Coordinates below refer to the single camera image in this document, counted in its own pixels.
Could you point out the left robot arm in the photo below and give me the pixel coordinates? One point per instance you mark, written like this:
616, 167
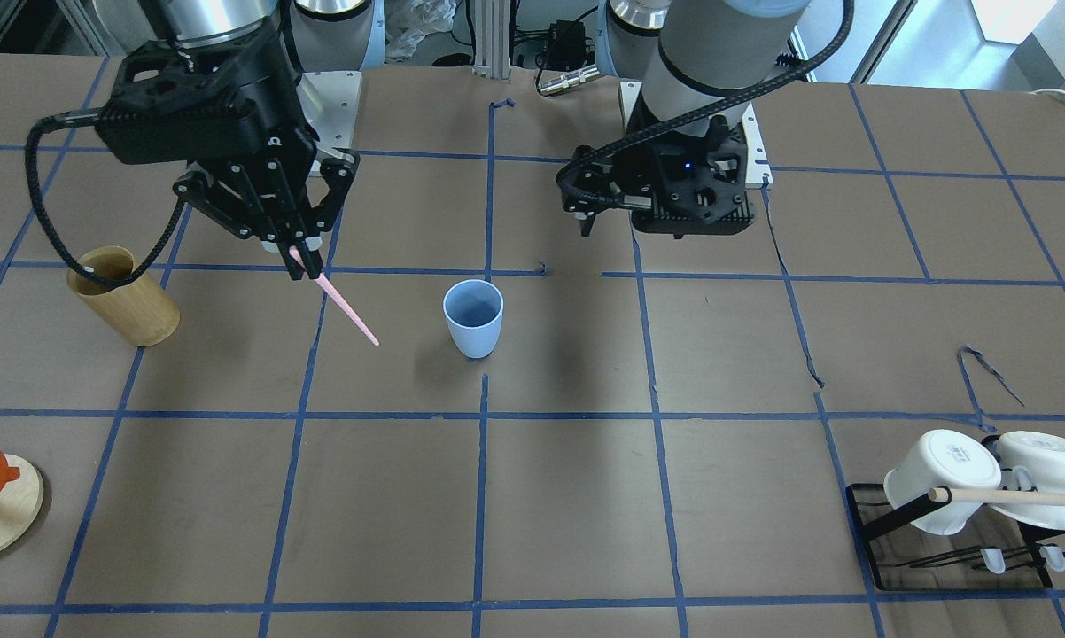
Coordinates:
707, 57

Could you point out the bamboo cylinder holder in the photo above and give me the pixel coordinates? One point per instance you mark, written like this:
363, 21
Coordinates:
141, 312

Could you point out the aluminium frame post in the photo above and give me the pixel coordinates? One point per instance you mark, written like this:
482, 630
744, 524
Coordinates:
492, 23

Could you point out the black wire cup rack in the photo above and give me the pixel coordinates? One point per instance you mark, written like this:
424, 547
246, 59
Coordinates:
951, 539

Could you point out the black power adapter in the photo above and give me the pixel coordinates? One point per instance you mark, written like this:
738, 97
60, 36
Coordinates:
566, 47

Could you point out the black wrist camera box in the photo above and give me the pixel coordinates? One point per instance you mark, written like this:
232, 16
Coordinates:
232, 100

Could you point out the pink chopstick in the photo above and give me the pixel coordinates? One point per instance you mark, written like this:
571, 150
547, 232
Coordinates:
336, 297

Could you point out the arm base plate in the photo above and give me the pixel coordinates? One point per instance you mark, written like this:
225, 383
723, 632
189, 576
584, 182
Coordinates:
330, 102

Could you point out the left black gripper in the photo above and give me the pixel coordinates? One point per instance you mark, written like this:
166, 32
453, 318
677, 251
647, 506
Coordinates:
596, 183

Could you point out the wooden mug tree stand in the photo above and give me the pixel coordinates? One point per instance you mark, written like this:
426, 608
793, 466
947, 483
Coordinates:
20, 501

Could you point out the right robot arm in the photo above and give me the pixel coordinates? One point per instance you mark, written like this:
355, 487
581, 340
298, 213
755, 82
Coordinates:
319, 36

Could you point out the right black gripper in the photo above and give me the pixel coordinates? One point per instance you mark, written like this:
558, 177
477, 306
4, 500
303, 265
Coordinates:
277, 126

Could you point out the light blue plastic cup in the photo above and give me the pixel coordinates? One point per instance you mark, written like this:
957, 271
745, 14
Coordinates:
473, 310

